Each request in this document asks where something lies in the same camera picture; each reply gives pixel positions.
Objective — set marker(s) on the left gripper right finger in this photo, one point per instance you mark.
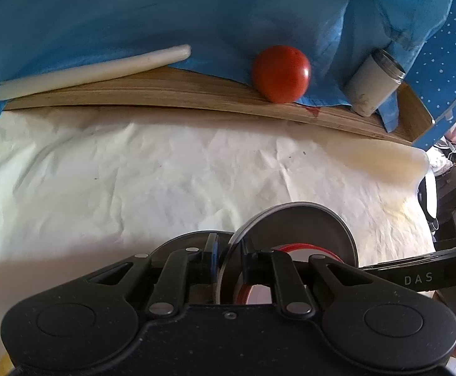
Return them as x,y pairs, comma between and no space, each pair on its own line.
275,269

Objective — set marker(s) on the cream paper table cover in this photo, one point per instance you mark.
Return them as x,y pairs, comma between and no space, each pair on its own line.
81,188

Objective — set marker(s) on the white bowl red rim front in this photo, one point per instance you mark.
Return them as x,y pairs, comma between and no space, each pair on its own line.
317,252

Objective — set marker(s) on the red tomato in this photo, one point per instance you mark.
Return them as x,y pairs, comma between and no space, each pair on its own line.
281,74

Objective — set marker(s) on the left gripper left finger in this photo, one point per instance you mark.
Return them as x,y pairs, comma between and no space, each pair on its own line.
186,273

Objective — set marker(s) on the deep steel bowl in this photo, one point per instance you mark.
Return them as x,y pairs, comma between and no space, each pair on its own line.
294,222

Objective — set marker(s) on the blue hanging coat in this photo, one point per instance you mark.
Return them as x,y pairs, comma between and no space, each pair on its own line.
38,36

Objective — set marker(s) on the white thermos cup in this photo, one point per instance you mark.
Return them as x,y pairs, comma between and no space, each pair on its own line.
375,80

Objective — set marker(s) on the steel plate front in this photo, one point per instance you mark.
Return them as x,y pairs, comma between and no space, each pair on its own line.
216,244

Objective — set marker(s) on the white rolling pin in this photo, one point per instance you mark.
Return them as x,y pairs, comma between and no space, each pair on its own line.
103,71

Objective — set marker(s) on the blue dotted curtain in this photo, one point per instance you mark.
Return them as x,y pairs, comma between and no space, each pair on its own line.
433,78

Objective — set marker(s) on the wooden shelf board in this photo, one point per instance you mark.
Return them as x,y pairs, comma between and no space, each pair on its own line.
171,88

